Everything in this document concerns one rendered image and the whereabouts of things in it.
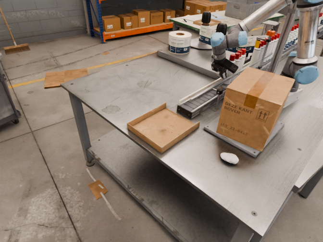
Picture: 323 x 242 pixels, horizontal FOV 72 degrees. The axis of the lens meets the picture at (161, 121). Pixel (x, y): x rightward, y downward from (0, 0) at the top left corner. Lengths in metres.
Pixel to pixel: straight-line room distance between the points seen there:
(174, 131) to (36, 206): 1.31
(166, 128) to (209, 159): 0.29
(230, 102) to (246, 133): 0.17
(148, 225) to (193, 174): 0.88
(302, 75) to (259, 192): 0.72
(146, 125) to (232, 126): 0.45
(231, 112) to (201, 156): 0.25
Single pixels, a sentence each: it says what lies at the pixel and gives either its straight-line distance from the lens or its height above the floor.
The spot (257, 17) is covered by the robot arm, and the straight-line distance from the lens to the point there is 1.48.
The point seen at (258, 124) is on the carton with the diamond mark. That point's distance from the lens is 1.11.
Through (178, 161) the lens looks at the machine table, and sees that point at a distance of 1.06.
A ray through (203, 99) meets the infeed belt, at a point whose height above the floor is 0.88.
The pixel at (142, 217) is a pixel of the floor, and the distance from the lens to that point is 1.85.
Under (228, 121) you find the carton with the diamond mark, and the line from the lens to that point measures 1.15.
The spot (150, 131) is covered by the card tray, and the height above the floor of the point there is 0.83.
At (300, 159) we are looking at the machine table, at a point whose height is 0.83.
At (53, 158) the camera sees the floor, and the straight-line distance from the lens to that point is 2.39.
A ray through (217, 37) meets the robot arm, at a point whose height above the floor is 1.24.
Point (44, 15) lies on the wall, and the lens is 5.57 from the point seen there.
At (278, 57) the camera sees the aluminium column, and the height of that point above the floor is 1.01.
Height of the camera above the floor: 1.61
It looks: 37 degrees down
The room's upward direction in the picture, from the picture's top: 2 degrees clockwise
